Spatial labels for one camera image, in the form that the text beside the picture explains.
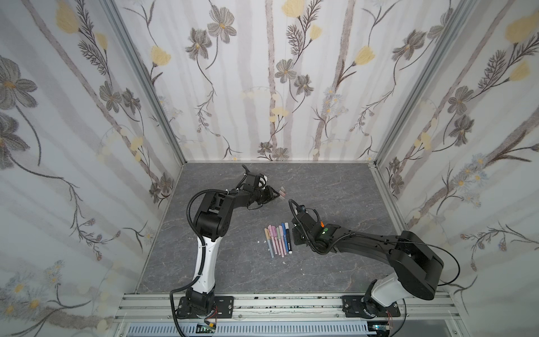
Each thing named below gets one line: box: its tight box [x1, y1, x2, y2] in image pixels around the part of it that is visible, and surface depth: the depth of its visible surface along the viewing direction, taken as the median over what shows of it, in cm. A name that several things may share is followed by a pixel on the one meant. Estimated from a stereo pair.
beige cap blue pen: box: [263, 227, 274, 259], surface depth 92 cm
